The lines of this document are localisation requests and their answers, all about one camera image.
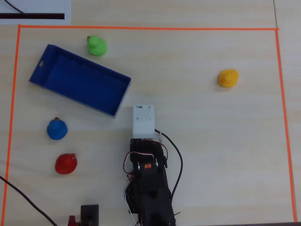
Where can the white paper black stripe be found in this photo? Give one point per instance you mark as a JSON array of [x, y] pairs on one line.
[[47, 7]]

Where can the red rubber duck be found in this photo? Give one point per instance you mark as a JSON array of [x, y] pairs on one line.
[[65, 164]]

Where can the black table clamp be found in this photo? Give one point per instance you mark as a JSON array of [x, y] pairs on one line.
[[89, 212]]

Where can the long orange tape strip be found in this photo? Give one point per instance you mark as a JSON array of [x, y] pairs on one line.
[[141, 28]]

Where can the blue rubber duck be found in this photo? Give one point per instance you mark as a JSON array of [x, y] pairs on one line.
[[57, 130]]

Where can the green rubber duck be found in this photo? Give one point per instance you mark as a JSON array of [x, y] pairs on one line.
[[97, 47]]

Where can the blue rectangular plastic box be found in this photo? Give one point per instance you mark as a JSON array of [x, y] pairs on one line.
[[82, 82]]

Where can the yellow rubber duck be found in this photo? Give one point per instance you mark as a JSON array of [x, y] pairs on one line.
[[228, 78]]

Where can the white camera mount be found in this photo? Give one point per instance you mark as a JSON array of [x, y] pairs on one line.
[[143, 120]]

